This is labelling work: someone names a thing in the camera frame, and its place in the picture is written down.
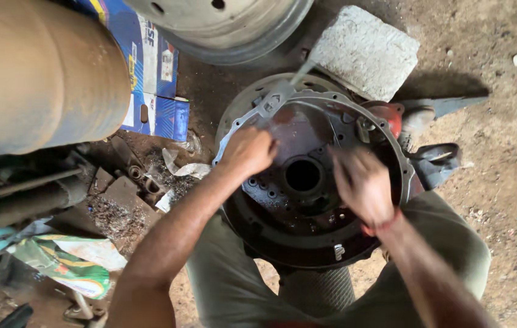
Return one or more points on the person's left hand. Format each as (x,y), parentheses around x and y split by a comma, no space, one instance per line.
(247,152)

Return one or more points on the red thread wristband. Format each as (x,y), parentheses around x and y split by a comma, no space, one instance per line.
(383,224)

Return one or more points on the crumpled clear plastic wrap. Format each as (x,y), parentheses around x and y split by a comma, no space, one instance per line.
(190,169)

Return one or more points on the rusty metal bracket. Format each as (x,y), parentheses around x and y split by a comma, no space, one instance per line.
(142,180)

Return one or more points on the person's right hand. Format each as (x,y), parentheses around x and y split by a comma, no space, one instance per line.
(365,191)

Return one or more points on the small white paper piece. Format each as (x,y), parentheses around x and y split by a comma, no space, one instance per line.
(165,201)

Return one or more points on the person's olive trousers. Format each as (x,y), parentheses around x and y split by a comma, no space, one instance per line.
(231,282)

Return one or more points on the flat grey metal blade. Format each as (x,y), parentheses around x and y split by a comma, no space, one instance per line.
(450,104)

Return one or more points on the person's left fingers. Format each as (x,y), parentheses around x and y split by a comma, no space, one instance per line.
(265,143)

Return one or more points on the grey metal hand tool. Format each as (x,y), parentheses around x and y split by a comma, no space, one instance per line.
(85,312)

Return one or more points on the black rubber piece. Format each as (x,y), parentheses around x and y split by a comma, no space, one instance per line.
(14,317)

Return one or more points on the grey steel wheel rim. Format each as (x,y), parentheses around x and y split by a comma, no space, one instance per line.
(222,32)

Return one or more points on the grey metal spanner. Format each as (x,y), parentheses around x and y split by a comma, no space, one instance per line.
(276,98)

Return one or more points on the black rubber sandal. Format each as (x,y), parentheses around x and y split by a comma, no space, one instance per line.
(436,166)

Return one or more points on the green and white sack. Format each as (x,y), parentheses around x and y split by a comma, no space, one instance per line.
(71,266)

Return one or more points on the ribbed dark rubber cylinder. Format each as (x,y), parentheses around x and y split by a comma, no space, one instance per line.
(317,291)

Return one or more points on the person's right fingers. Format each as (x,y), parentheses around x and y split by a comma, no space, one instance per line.
(345,164)

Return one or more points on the grey concrete block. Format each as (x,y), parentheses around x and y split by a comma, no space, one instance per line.
(367,50)

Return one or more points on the dark metal clutch housing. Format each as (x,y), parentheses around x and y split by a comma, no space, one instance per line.
(295,214)

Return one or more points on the red metal part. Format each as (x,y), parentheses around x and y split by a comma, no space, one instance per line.
(388,116)

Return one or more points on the blue cardboard box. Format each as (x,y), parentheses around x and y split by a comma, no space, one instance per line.
(153,63)

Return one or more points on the dirty metal axle shaft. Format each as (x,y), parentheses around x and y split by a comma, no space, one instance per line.
(16,200)

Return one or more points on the large brown metal tank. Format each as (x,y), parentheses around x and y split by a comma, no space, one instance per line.
(35,73)

